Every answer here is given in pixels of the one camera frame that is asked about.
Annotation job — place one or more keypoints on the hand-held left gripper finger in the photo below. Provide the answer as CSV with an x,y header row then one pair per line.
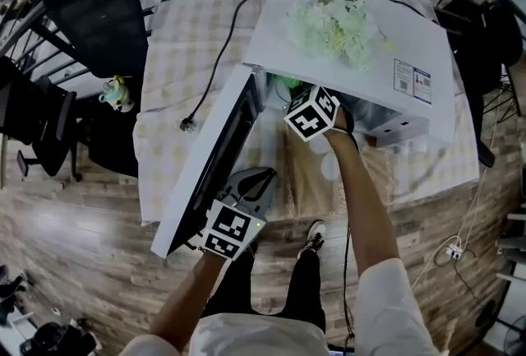
x,y
271,192
235,181

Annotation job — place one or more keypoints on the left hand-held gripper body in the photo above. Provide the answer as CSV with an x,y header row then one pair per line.
x,y
228,229

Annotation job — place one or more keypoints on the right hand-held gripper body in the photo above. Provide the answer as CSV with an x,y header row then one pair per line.
x,y
310,116

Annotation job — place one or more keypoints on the glass microwave turntable plate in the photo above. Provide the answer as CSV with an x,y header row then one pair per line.
x,y
276,97

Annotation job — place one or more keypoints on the green cloth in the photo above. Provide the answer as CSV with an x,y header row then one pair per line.
x,y
289,81

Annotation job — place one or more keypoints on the person's left forearm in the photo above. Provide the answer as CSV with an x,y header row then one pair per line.
x,y
189,297

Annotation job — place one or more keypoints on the person's right forearm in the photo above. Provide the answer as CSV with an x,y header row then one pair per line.
x,y
357,190

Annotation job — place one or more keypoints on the white microwave oven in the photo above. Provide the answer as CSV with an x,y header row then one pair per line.
x,y
287,38

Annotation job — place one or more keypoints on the tan patterned table mat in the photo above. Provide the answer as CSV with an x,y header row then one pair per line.
x,y
312,181

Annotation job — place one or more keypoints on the person's black white sneaker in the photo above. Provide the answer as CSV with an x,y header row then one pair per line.
x,y
313,237

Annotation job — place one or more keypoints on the white green artificial flower bouquet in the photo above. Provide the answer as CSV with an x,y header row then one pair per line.
x,y
337,31

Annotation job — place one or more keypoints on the person's black trousers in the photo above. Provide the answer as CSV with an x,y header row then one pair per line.
x,y
306,292

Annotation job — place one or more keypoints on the blue white label sticker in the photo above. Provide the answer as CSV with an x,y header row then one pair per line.
x,y
413,81

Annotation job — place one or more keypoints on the person's white shirt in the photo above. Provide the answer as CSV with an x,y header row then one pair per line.
x,y
255,338

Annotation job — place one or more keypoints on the beige checked tablecloth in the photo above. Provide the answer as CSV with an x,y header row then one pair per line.
x,y
185,58

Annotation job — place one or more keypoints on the green baby bottle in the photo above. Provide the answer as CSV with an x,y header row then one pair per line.
x,y
117,95

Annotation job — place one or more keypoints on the black chair with thin legs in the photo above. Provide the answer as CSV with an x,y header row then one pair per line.
x,y
478,54

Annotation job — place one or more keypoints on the white power strip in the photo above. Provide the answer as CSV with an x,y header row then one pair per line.
x,y
455,252

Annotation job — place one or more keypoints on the black office chair with armrests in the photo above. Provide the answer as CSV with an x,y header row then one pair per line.
x,y
45,120

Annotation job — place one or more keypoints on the black equipment pile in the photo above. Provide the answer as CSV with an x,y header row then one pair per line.
x,y
53,338

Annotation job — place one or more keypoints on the black mesh office chair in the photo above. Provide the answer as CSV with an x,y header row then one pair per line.
x,y
102,21

